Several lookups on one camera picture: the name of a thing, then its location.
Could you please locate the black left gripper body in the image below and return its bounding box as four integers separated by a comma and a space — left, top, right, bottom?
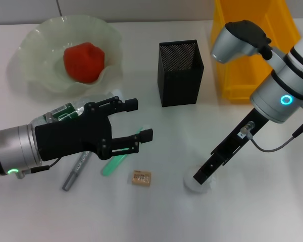
34, 101, 114, 162

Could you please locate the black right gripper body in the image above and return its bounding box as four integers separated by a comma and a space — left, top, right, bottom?
211, 108, 270, 166

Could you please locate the white paper ball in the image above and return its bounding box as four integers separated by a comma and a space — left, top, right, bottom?
183, 165, 217, 194

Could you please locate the clear green-label water bottle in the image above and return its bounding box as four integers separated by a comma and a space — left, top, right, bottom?
29, 88, 124, 128

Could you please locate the grey marker pen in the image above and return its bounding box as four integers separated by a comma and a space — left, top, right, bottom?
62, 150, 91, 192

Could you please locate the small tan eraser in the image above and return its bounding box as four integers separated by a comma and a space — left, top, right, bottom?
131, 169, 152, 187

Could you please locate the mint green pen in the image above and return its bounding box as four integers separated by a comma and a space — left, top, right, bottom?
100, 125, 151, 177

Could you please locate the black mesh pen holder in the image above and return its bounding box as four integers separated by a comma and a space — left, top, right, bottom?
157, 39, 205, 108

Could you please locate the pale green wavy fruit plate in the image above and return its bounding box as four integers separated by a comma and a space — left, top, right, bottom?
7, 15, 124, 98

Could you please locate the yellow plastic bin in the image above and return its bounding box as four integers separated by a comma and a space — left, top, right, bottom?
211, 0, 302, 104

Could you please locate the right gripper cable with plugs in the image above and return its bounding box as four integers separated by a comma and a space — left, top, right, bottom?
240, 102, 303, 152

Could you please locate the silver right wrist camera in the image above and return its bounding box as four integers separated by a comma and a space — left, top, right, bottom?
211, 20, 287, 66

